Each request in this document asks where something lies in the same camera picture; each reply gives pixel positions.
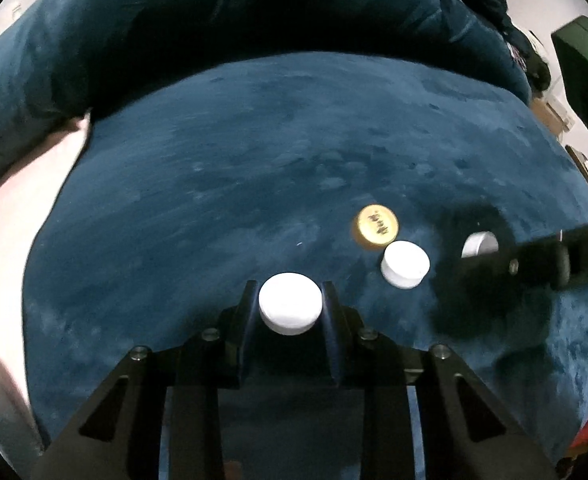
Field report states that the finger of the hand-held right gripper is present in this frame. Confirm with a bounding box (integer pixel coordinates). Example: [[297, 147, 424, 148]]
[[452, 231, 570, 287]]

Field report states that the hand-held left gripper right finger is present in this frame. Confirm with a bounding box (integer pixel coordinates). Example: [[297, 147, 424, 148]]
[[320, 281, 559, 480]]

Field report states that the gold round cap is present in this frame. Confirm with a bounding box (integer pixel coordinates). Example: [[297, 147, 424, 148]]
[[352, 204, 400, 250]]

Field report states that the dark blue plush duvet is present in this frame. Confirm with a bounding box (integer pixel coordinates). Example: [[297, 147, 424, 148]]
[[0, 0, 530, 183]]

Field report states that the blue plush bed cover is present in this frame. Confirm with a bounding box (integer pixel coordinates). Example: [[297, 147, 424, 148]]
[[23, 51, 588, 480]]

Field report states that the pink cloth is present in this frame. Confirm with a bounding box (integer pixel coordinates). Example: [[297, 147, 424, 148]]
[[0, 115, 96, 466]]

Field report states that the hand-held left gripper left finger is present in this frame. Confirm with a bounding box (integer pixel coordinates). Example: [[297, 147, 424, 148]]
[[31, 280, 261, 480]]

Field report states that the dark clothing pile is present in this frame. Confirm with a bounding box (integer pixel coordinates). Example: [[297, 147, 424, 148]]
[[441, 0, 553, 93]]

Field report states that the white round cap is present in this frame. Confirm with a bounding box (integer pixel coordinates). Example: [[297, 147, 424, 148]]
[[258, 272, 323, 336], [380, 240, 431, 290], [461, 230, 500, 259]]

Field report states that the cardboard box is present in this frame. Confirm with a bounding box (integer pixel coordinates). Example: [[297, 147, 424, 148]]
[[530, 94, 575, 137]]

